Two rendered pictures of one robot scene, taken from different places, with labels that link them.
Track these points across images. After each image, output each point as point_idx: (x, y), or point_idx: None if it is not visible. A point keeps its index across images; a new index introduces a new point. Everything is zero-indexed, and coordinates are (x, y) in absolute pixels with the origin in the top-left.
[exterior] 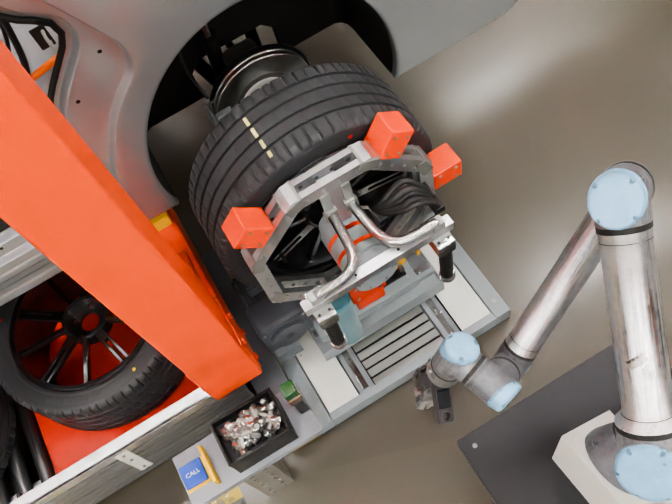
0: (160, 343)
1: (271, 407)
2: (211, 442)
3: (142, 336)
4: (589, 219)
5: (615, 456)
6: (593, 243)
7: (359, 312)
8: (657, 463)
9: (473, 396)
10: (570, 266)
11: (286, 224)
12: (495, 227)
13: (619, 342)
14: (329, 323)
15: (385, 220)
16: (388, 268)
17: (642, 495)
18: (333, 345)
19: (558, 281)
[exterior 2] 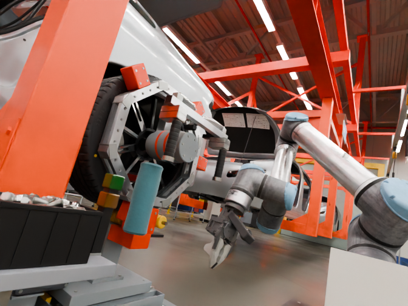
0: (65, 34)
1: (78, 203)
2: None
3: (68, 8)
4: (280, 150)
5: (371, 252)
6: (286, 155)
7: (108, 288)
8: (404, 183)
9: None
10: (282, 162)
11: (155, 90)
12: (176, 305)
13: (332, 152)
14: (181, 115)
15: (195, 127)
16: (193, 149)
17: None
18: (166, 155)
19: (280, 167)
